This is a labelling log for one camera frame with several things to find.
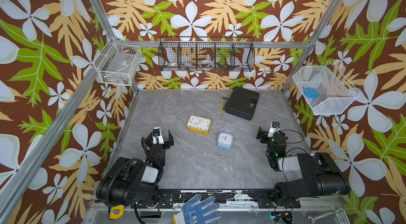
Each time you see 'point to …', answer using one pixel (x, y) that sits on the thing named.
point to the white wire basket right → (325, 90)
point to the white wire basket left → (117, 63)
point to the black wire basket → (206, 54)
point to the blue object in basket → (311, 93)
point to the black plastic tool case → (242, 102)
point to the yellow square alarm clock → (199, 124)
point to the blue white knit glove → (196, 211)
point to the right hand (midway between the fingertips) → (267, 127)
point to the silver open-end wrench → (313, 218)
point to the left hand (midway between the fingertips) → (160, 130)
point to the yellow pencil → (222, 106)
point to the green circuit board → (285, 217)
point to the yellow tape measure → (117, 212)
